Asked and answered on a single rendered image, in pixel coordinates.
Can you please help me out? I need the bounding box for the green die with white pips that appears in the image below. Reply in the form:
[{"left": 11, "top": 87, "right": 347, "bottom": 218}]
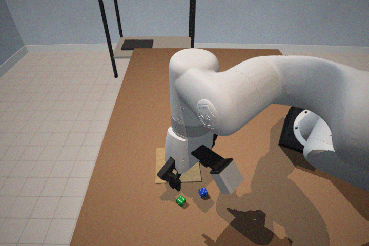
[{"left": 176, "top": 195, "right": 186, "bottom": 207}]

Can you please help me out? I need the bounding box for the beige flat mat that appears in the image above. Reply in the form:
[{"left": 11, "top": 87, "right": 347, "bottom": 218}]
[{"left": 155, "top": 148, "right": 201, "bottom": 184}]

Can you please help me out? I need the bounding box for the blue die with white pips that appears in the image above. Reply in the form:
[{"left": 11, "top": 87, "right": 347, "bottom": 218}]
[{"left": 198, "top": 188, "right": 208, "bottom": 198}]

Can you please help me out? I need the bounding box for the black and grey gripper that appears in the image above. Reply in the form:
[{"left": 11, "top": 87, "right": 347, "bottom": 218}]
[{"left": 157, "top": 126, "right": 218, "bottom": 192}]

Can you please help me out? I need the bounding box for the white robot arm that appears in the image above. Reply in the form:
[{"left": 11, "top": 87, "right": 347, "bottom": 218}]
[{"left": 169, "top": 48, "right": 369, "bottom": 194}]

